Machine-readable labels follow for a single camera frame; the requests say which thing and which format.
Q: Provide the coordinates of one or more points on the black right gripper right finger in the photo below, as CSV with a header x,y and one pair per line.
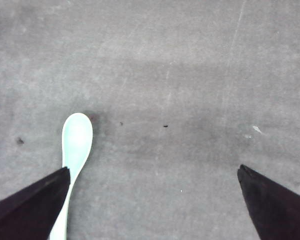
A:
x,y
274,209

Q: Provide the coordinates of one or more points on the mint green plastic spoon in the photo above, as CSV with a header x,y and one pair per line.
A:
x,y
76,144

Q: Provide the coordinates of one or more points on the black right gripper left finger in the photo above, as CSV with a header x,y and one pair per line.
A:
x,y
30,213

